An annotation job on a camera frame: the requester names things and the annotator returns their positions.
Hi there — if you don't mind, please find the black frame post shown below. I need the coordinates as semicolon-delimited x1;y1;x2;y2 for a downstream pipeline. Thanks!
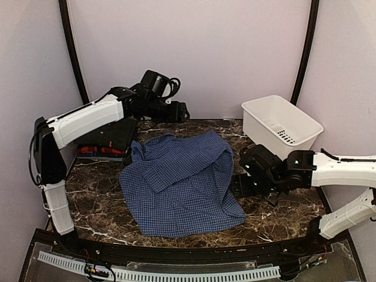
58;0;89;105
290;0;320;106

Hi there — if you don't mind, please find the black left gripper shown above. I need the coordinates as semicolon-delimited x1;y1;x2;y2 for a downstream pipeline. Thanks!
145;97;190;123

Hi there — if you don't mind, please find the blue checked long sleeve shirt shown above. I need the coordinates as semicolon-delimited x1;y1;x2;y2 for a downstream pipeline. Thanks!
119;130;246;238

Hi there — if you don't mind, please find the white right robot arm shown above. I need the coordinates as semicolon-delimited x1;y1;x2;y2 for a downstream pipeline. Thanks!
229;145;375;255

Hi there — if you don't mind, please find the black striped folded shirt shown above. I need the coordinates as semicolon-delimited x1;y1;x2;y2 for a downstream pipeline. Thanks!
73;118;138;150

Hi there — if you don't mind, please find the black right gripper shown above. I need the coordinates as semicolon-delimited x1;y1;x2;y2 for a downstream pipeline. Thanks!
230;172;284;198

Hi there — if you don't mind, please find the black left frame post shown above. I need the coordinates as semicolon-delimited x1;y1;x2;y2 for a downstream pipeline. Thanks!
58;0;89;105

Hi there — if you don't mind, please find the black front table rail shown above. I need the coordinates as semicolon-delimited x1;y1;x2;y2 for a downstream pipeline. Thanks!
32;229;350;267

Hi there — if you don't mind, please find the white slotted cable duct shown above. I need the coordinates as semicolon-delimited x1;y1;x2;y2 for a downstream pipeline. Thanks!
38;251;281;282

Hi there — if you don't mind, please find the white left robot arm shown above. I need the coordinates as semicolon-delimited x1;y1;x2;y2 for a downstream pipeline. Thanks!
28;85;190;256

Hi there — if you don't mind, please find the black right frame post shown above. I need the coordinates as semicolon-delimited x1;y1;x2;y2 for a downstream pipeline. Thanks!
290;0;320;106

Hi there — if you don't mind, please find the white plastic basket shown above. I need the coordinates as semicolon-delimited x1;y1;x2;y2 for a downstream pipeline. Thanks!
241;95;324;160

